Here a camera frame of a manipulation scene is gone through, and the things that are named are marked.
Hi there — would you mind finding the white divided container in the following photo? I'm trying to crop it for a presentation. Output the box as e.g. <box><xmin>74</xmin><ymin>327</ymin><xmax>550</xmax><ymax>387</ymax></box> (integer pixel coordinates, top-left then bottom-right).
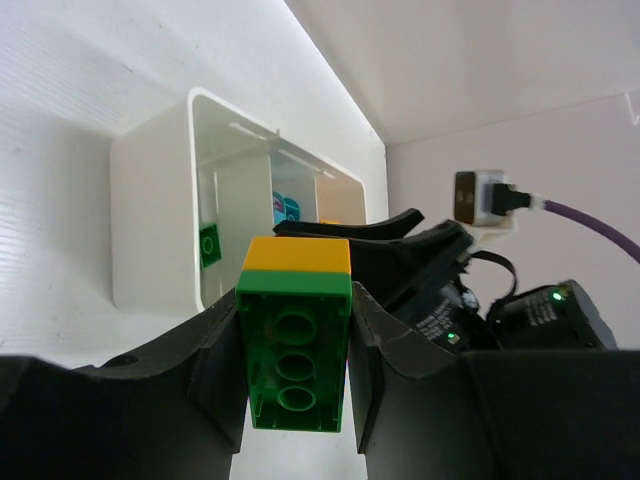
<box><xmin>110</xmin><ymin>87</ymin><xmax>367</xmax><ymax>318</ymax></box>

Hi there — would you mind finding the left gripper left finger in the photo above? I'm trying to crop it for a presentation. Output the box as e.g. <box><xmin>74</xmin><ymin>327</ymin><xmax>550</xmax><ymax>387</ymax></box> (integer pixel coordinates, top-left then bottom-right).
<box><xmin>1</xmin><ymin>293</ymin><xmax>248</xmax><ymax>479</ymax></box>

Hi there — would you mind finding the blue lego brick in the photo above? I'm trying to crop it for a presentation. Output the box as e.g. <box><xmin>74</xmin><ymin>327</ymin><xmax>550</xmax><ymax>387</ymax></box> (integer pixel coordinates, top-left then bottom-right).
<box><xmin>272</xmin><ymin>191</ymin><xmax>300</xmax><ymax>225</ymax></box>

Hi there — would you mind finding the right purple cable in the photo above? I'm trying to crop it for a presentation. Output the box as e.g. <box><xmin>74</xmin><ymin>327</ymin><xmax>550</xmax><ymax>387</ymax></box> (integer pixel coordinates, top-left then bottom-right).
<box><xmin>532</xmin><ymin>194</ymin><xmax>640</xmax><ymax>264</ymax></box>

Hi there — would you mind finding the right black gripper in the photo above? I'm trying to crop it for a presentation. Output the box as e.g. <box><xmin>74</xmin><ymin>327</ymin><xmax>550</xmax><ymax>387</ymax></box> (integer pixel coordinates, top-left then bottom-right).
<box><xmin>273</xmin><ymin>208</ymin><xmax>618</xmax><ymax>354</ymax></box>

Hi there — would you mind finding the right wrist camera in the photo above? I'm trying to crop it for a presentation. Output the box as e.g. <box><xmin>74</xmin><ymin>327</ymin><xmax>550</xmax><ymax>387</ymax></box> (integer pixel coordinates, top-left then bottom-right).
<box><xmin>453</xmin><ymin>170</ymin><xmax>538</xmax><ymax>245</ymax></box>

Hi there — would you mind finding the green yellow blue lego stack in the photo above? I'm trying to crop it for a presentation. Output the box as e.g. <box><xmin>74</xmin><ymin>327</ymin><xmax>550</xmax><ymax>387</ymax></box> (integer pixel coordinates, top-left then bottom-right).
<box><xmin>235</xmin><ymin>237</ymin><xmax>352</xmax><ymax>433</ymax></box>

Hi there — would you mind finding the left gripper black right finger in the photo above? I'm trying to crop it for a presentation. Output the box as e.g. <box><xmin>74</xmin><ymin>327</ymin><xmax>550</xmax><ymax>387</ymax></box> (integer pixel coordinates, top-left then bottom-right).
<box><xmin>348</xmin><ymin>284</ymin><xmax>639</xmax><ymax>479</ymax></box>

